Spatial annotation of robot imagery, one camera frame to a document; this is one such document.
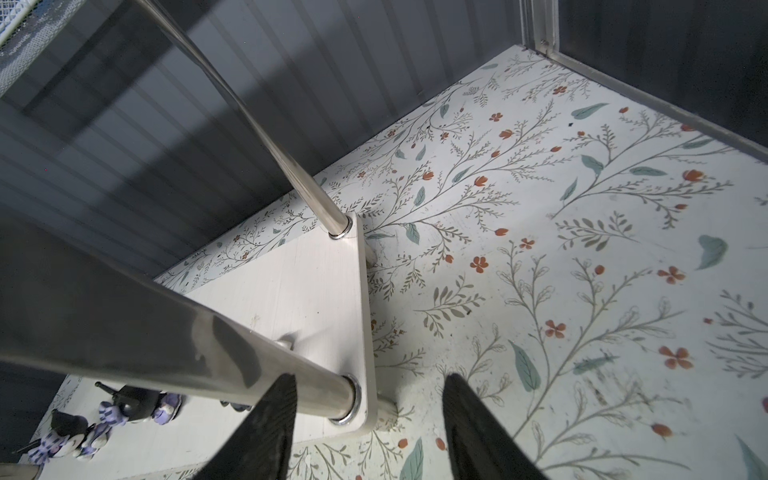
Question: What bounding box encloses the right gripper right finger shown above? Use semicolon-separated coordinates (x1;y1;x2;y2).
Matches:
442;373;546;480

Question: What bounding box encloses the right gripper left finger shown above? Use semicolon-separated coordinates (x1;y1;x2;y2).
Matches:
194;374;297;480

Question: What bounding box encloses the black purple toy figure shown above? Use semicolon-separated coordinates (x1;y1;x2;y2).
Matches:
95;381;183;426
17;410;112;466

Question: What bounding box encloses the white two-tier shelf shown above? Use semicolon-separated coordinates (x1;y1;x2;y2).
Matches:
0;0;380;480

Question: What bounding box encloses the white wire basket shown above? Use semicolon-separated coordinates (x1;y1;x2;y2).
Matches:
1;0;85;95

